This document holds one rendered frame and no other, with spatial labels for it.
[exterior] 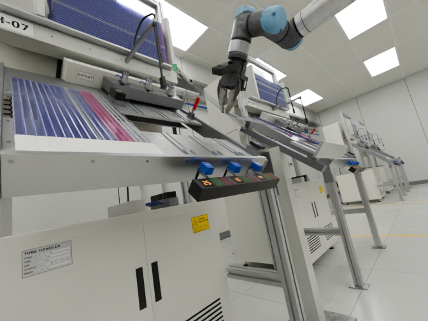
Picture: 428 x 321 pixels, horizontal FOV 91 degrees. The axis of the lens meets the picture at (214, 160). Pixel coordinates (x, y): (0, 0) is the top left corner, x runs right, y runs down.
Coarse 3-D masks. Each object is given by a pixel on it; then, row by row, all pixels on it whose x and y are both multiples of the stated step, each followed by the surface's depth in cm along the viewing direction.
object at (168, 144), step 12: (12, 120) 41; (12, 132) 37; (144, 132) 60; (156, 132) 64; (12, 144) 34; (156, 144) 56; (168, 144) 59; (180, 144) 62; (192, 144) 66; (204, 144) 70; (216, 144) 76; (228, 144) 82
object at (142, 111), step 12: (12, 72) 70; (24, 72) 74; (60, 84) 76; (72, 84) 82; (120, 108) 75; (132, 108) 80; (144, 108) 87; (156, 108) 95; (132, 120) 81; (144, 120) 86; (156, 120) 93; (168, 120) 86; (180, 120) 90; (192, 120) 98
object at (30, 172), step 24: (24, 168) 30; (48, 168) 32; (72, 168) 34; (96, 168) 37; (120, 168) 40; (144, 168) 43; (168, 168) 47; (192, 168) 52; (216, 168) 58; (24, 192) 31; (48, 192) 34
